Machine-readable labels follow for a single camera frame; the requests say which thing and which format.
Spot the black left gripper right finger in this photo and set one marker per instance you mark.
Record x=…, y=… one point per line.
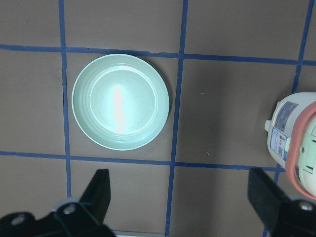
x=265, y=197

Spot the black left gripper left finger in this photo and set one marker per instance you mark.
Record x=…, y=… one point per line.
x=96, y=196

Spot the white rice cooker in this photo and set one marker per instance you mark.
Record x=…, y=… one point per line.
x=291, y=140

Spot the green plate far side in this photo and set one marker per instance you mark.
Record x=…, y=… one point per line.
x=120, y=102

